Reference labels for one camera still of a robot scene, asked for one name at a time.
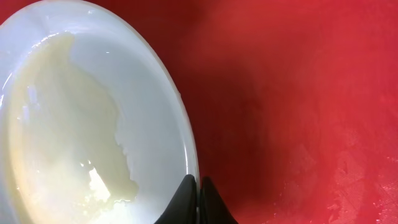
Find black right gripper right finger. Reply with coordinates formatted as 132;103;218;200
200;177;238;224

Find red plastic tray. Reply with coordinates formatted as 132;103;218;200
0;0;398;224

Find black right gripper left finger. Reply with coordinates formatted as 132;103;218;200
155;174;197;224

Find light blue plate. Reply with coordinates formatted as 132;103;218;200
1;1;199;223

